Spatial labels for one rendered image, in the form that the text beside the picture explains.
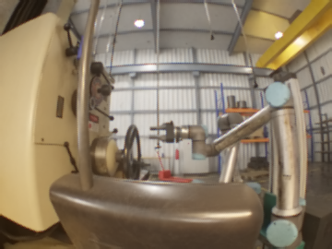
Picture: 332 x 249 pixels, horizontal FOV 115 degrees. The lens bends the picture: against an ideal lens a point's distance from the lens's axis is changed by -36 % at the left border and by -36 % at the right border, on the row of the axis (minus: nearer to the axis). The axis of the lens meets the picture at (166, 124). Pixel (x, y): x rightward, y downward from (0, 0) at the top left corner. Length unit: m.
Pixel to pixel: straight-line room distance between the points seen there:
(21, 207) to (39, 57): 0.52
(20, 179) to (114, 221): 0.46
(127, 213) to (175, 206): 0.06
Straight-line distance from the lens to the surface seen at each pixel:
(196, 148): 0.99
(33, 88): 0.61
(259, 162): 8.33
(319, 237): 1.38
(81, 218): 0.27
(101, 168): 0.90
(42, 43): 0.70
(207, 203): 0.19
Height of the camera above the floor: 1.35
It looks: 8 degrees up
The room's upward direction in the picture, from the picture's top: 1 degrees counter-clockwise
